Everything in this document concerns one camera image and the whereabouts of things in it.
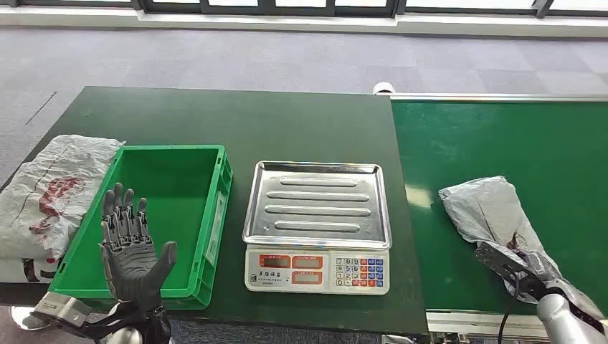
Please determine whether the black window frame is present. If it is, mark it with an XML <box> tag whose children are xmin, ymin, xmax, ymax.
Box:
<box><xmin>0</xmin><ymin>0</ymin><xmax>608</xmax><ymax>19</ymax></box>

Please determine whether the green plastic crate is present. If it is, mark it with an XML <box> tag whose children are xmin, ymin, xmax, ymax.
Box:
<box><xmin>48</xmin><ymin>144</ymin><xmax>234</xmax><ymax>311</ymax></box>

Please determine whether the electronic scale with steel pan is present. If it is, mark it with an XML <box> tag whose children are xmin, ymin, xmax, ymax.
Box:
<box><xmin>242</xmin><ymin>161</ymin><xmax>394</xmax><ymax>297</ymax></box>

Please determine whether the crumpled white parcel red print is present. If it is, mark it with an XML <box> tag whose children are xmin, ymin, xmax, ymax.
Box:
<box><xmin>0</xmin><ymin>134</ymin><xmax>126</xmax><ymax>262</ymax></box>

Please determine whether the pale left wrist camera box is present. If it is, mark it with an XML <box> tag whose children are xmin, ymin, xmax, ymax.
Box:
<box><xmin>32</xmin><ymin>291</ymin><xmax>92</xmax><ymax>328</ymax></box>

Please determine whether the flat white parcel dark print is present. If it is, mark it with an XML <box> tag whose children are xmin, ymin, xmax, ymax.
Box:
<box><xmin>0</xmin><ymin>256</ymin><xmax>64</xmax><ymax>285</ymax></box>

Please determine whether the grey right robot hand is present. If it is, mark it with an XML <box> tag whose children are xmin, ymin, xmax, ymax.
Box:
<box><xmin>475</xmin><ymin>241</ymin><xmax>566</xmax><ymax>302</ymax></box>

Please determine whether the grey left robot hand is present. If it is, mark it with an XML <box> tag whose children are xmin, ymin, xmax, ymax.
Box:
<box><xmin>98</xmin><ymin>182</ymin><xmax>179</xmax><ymax>310</ymax></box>

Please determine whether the chrome table base disc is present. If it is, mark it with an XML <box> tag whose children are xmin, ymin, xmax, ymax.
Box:
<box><xmin>10</xmin><ymin>305</ymin><xmax>52</xmax><ymax>331</ymax></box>

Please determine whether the white window sill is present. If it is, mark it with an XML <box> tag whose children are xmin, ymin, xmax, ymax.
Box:
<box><xmin>0</xmin><ymin>6</ymin><xmax>608</xmax><ymax>39</ymax></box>

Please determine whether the grey plastic mailer parcel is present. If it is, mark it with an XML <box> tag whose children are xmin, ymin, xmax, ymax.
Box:
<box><xmin>437</xmin><ymin>176</ymin><xmax>607</xmax><ymax>320</ymax></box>

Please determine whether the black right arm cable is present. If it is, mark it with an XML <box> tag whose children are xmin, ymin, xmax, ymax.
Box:
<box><xmin>496</xmin><ymin>268</ymin><xmax>522</xmax><ymax>344</ymax></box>

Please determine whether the green conveyor belt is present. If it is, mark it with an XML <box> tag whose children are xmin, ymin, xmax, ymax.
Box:
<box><xmin>391</xmin><ymin>100</ymin><xmax>608</xmax><ymax>315</ymax></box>

